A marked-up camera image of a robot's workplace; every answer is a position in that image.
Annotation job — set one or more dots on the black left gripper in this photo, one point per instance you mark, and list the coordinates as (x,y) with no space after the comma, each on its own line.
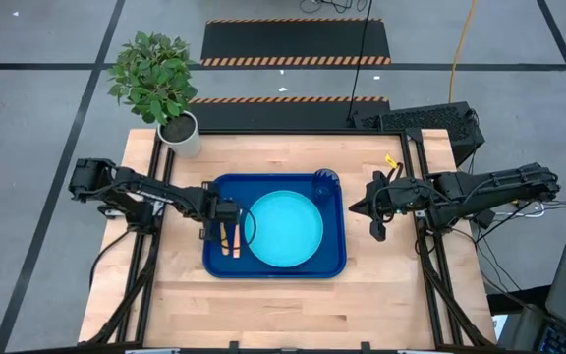
(224,212)

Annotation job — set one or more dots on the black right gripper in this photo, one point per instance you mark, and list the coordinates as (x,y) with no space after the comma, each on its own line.
(396,196)

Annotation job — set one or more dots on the dark blue cup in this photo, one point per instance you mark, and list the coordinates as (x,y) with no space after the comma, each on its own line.
(325,184)

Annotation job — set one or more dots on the blue plastic tray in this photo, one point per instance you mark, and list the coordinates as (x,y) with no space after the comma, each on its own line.
(332,246)

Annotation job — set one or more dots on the turquoise round plate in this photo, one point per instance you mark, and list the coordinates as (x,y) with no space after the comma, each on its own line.
(285,228)

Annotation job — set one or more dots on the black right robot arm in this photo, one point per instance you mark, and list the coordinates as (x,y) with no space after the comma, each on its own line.
(499,189)

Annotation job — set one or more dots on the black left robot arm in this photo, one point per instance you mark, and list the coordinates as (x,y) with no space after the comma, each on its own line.
(155,192)

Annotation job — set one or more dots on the small yellow tag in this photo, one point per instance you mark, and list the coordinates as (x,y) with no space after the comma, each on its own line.
(391,160)

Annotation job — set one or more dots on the white plant pot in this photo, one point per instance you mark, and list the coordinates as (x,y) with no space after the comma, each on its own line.
(187,145)

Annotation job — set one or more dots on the black computer tower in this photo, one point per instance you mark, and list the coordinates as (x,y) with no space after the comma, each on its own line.
(430,123)

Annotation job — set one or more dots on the black hazard-striped floor mat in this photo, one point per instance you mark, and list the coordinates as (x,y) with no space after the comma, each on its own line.
(293,41)
(273,117)

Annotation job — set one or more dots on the black power adapter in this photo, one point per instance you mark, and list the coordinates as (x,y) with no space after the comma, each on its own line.
(484,220)

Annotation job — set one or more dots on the green leafy plant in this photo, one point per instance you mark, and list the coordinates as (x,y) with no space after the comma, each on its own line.
(152,74)

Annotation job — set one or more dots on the black aluminium table frame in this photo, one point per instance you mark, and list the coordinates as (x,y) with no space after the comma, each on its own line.
(140,275)

